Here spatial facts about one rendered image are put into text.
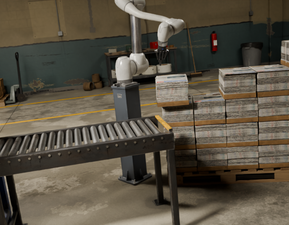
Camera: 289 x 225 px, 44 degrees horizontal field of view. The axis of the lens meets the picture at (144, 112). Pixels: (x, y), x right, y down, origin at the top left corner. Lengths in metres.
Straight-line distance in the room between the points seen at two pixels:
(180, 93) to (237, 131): 0.65
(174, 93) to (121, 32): 6.71
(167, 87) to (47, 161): 1.27
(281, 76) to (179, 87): 0.91
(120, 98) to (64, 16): 6.38
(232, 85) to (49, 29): 7.01
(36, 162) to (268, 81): 2.07
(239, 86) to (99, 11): 6.86
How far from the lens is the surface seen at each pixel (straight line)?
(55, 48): 9.72
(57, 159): 2.51
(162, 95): 3.22
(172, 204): 2.77
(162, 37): 3.15
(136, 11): 3.36
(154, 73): 9.38
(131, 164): 3.67
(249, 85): 3.36
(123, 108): 3.52
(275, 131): 3.51
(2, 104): 8.92
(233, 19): 10.73
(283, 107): 3.47
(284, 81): 3.42
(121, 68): 3.47
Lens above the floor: 1.58
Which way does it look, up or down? 14 degrees down
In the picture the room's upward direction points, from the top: 5 degrees counter-clockwise
